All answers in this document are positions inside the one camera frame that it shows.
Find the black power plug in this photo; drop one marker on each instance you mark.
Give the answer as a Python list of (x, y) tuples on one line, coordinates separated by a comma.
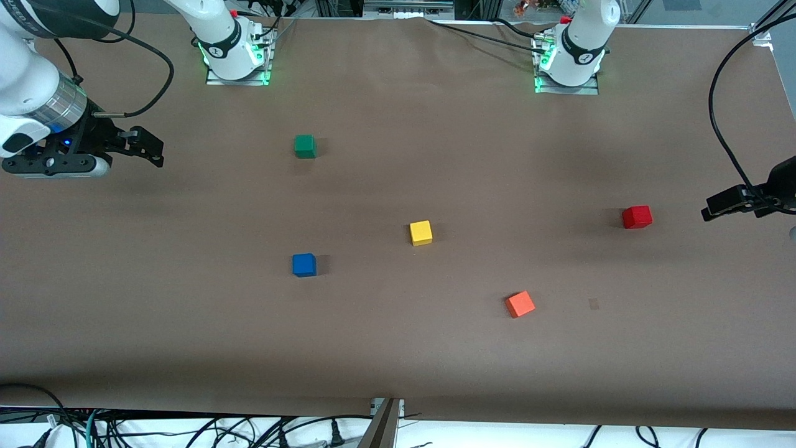
[(336, 434)]

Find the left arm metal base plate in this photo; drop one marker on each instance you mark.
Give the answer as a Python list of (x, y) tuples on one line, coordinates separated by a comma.
[(569, 91)]

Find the silver corner bracket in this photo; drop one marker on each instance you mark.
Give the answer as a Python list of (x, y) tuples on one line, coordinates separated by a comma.
[(762, 34)]

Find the blue wooden block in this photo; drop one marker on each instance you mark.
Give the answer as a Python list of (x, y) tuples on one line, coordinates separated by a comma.
[(304, 266)]

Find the brown paper table cover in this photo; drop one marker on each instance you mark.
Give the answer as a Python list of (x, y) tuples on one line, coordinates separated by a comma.
[(186, 323)]

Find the white metal bracket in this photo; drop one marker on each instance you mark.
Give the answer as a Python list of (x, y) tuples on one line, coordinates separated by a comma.
[(399, 407)]

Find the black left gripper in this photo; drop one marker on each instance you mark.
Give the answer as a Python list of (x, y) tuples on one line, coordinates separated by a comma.
[(782, 182)]

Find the red wooden block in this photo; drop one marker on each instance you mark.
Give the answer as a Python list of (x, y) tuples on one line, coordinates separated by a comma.
[(637, 217)]

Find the green wooden block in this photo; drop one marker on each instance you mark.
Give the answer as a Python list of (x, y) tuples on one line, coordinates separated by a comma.
[(305, 147)]

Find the orange wooden block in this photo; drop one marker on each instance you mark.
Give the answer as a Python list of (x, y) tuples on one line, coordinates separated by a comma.
[(520, 304)]

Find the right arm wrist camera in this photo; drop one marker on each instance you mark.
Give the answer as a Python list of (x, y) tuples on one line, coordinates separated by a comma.
[(50, 167)]

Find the yellow wooden block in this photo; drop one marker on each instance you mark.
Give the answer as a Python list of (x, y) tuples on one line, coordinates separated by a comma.
[(421, 233)]

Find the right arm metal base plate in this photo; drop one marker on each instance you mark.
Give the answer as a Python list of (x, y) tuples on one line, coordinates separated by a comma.
[(239, 81)]

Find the aluminium frame profile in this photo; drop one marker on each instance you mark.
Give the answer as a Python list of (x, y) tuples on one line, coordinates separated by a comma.
[(771, 15)]

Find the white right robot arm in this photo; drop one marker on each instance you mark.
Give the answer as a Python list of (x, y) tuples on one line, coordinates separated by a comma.
[(217, 31)]

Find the aluminium profile beam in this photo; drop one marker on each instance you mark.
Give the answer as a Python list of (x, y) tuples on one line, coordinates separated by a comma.
[(379, 429)]

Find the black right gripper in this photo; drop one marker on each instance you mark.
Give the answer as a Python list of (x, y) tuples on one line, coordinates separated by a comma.
[(97, 134)]

